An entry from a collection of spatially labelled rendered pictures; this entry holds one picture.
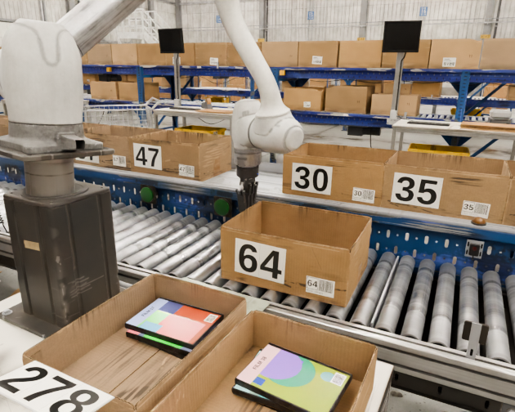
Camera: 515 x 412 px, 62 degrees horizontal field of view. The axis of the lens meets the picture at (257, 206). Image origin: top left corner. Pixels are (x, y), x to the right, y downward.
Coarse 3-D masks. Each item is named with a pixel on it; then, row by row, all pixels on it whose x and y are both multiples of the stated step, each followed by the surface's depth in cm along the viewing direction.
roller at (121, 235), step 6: (156, 216) 184; (162, 216) 186; (168, 216) 189; (138, 222) 176; (144, 222) 176; (150, 222) 179; (126, 228) 170; (132, 228) 170; (138, 228) 172; (144, 228) 175; (114, 234) 163; (120, 234) 164; (126, 234) 166
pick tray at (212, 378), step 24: (264, 312) 94; (240, 336) 91; (264, 336) 96; (288, 336) 93; (312, 336) 90; (336, 336) 87; (216, 360) 83; (240, 360) 93; (336, 360) 89; (360, 360) 86; (192, 384) 77; (216, 384) 85; (360, 384) 86; (168, 408) 71; (192, 408) 78; (216, 408) 80; (240, 408) 80; (264, 408) 79; (336, 408) 80; (360, 408) 75
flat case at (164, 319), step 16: (160, 304) 107; (176, 304) 107; (128, 320) 100; (144, 320) 100; (160, 320) 100; (176, 320) 100; (192, 320) 100; (208, 320) 100; (160, 336) 95; (176, 336) 94; (192, 336) 94
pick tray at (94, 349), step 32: (128, 288) 104; (160, 288) 112; (192, 288) 107; (96, 320) 96; (224, 320) 91; (32, 352) 82; (64, 352) 89; (96, 352) 95; (128, 352) 95; (160, 352) 95; (192, 352) 81; (96, 384) 85; (128, 384) 85; (160, 384) 73
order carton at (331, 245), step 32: (224, 224) 127; (256, 224) 149; (288, 224) 148; (320, 224) 143; (352, 224) 138; (224, 256) 128; (288, 256) 118; (320, 256) 114; (352, 256) 113; (288, 288) 121; (352, 288) 120
